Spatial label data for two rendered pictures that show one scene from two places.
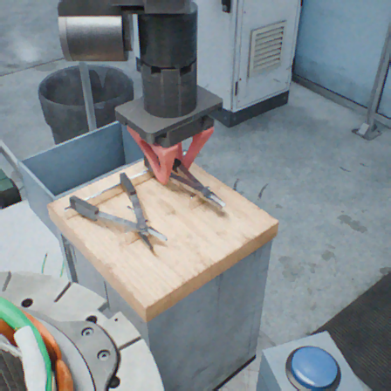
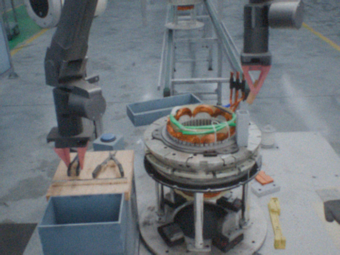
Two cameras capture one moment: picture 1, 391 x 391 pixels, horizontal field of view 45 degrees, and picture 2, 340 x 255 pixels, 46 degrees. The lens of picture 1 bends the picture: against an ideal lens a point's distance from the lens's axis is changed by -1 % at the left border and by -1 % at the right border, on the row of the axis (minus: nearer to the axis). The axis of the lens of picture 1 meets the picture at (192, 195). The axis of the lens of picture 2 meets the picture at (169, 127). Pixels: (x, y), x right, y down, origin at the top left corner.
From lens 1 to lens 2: 121 cm
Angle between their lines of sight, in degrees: 105
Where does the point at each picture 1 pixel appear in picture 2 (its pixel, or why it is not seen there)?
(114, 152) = (51, 244)
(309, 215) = not seen: outside the picture
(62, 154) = (90, 229)
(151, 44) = not seen: hidden behind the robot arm
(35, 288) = (160, 149)
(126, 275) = (128, 158)
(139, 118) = (89, 130)
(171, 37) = not seen: hidden behind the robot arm
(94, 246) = (128, 169)
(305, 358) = (108, 136)
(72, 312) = (155, 141)
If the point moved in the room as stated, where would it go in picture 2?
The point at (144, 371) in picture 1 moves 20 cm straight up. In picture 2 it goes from (150, 128) to (146, 59)
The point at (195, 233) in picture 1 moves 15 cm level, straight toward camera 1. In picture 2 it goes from (93, 160) to (133, 138)
